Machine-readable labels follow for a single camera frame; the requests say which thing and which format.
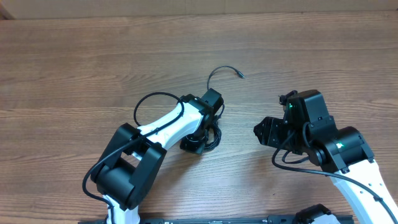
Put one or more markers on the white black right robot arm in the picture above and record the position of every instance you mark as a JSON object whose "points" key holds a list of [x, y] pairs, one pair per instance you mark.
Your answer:
{"points": [[341, 154]]}

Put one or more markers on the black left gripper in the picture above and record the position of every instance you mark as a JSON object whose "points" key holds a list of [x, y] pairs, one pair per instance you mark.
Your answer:
{"points": [[197, 148]]}

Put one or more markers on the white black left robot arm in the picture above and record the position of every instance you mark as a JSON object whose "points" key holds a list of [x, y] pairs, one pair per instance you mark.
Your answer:
{"points": [[132, 159]]}

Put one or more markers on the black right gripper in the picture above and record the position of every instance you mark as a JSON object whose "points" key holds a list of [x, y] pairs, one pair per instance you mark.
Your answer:
{"points": [[272, 129]]}

